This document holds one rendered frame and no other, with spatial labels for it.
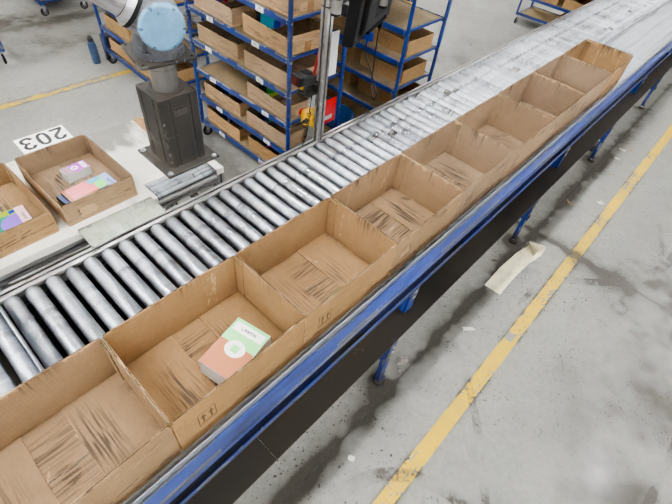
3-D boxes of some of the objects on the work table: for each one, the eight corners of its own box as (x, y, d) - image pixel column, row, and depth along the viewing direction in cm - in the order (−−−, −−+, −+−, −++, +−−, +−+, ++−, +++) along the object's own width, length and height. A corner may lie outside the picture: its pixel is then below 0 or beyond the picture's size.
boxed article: (63, 178, 180) (59, 169, 177) (86, 168, 186) (82, 159, 182) (70, 184, 178) (66, 175, 175) (93, 174, 184) (90, 165, 180)
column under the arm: (137, 151, 198) (118, 82, 174) (187, 132, 212) (175, 65, 188) (169, 179, 187) (153, 109, 163) (219, 157, 201) (211, 89, 177)
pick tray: (90, 152, 194) (83, 133, 187) (139, 194, 179) (133, 175, 171) (23, 178, 178) (12, 158, 171) (70, 227, 163) (60, 207, 156)
